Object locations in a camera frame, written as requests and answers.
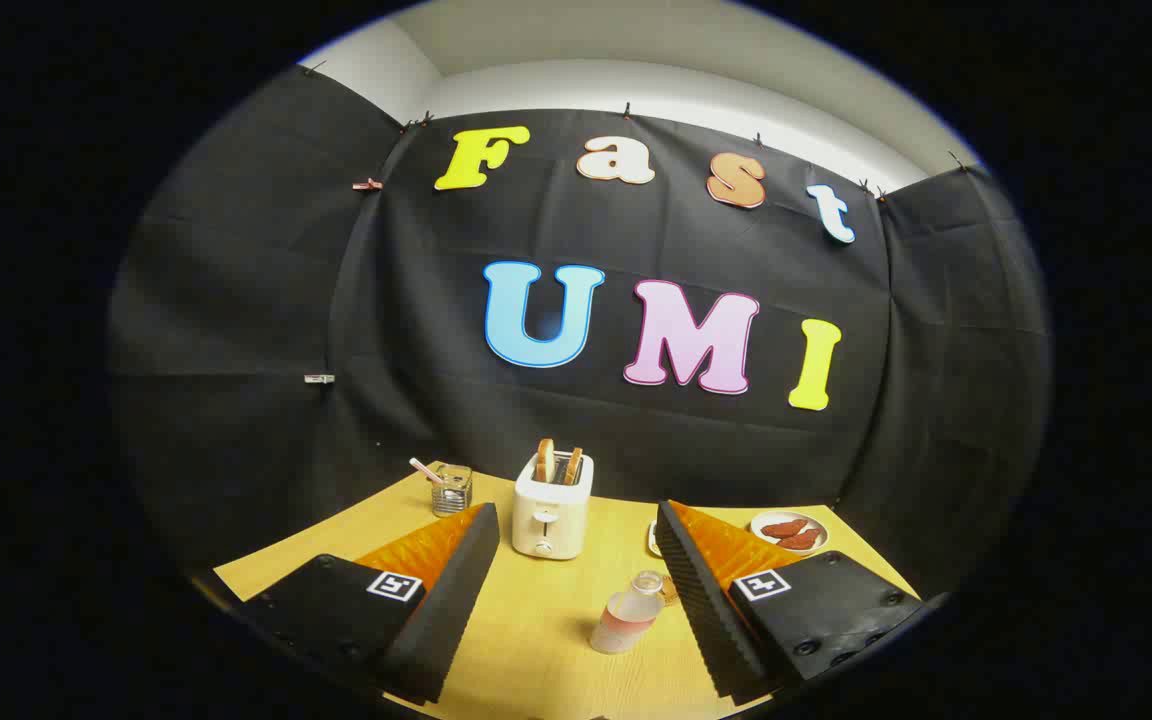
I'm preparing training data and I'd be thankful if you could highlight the black backdrop cloth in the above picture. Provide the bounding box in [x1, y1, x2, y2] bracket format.
[106, 65, 1052, 601]

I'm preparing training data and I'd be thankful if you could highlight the metal mesh basket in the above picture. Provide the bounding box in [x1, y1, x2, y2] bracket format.
[431, 463, 474, 518]

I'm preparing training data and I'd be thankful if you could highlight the wooden table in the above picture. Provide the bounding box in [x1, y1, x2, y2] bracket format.
[213, 460, 922, 720]

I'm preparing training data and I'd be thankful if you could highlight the white toaster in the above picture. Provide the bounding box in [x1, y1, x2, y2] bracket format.
[512, 452, 595, 561]

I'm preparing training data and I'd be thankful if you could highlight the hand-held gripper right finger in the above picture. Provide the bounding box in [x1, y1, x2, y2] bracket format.
[656, 499, 927, 701]

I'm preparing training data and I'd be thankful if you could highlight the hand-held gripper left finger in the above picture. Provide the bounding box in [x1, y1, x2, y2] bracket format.
[236, 503, 502, 706]

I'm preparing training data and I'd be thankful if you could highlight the clear juice bottle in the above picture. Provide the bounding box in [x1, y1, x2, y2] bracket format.
[590, 570, 667, 656]

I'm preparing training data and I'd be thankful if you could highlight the white round plate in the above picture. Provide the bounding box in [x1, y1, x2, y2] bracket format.
[750, 511, 829, 556]

